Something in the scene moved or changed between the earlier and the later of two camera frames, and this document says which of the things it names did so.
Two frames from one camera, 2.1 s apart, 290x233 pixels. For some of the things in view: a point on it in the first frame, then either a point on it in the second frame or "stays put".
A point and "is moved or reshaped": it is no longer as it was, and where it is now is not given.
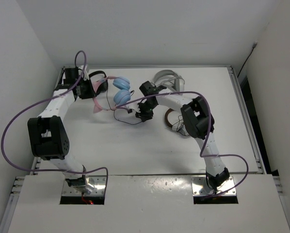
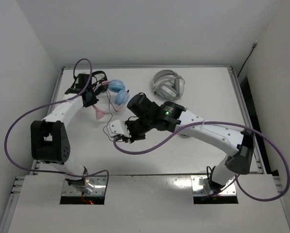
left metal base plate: [98, 182] stays put
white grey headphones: [170, 79] stays put
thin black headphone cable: [129, 110] is moved or reshaped
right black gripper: [142, 114] → [134, 137]
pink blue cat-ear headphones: [110, 92] is moved or reshaped
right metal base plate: [200, 188] stays put
